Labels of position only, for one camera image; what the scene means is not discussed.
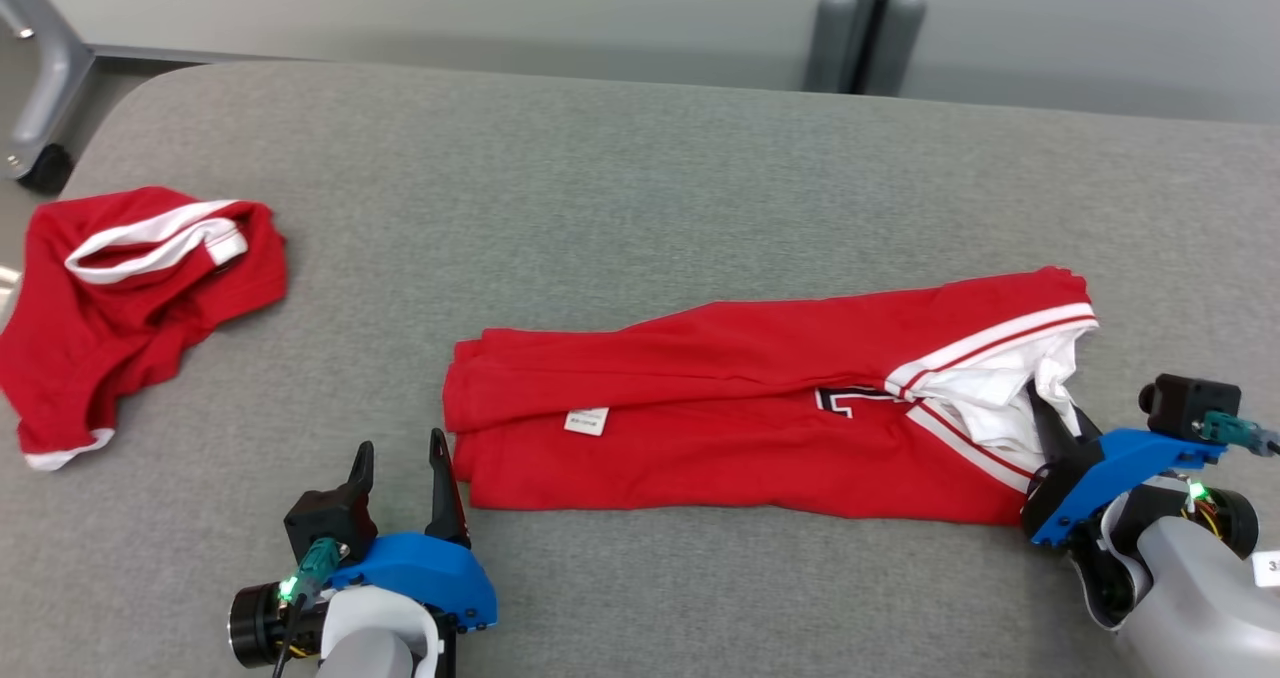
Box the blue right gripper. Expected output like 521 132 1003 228
1020 378 1228 549

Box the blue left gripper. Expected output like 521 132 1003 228
330 428 499 630

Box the red jersey with white sleeves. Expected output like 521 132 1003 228
442 267 1101 527

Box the crumpled red garment white trim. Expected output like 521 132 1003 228
0 186 290 473

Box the grey pillar with black strip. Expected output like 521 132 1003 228
803 0 928 97

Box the right camera cable teal plug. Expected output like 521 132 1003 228
1198 410 1280 458

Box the grey metal frame leg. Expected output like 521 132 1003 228
0 0 201 195

